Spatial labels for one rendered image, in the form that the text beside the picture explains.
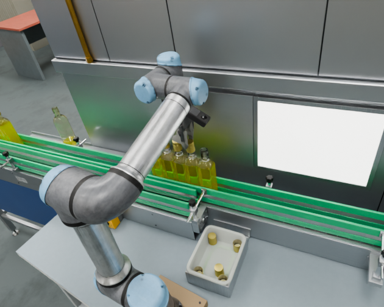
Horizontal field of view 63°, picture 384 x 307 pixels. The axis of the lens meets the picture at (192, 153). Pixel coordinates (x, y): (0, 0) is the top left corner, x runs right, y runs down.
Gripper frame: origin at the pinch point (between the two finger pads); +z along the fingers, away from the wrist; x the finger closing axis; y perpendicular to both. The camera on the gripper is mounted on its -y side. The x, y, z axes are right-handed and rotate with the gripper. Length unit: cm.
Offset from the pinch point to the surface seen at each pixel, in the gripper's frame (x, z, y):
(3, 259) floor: 34, 115, 156
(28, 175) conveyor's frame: 15, 28, 91
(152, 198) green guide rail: 13.5, 21.6, 14.5
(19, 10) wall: -318, 41, 488
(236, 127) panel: -12.0, -1.6, -15.0
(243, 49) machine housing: -14.9, -31.8, -17.8
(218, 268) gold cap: 27.0, 34.6, -19.2
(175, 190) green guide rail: 6.1, 22.4, 7.1
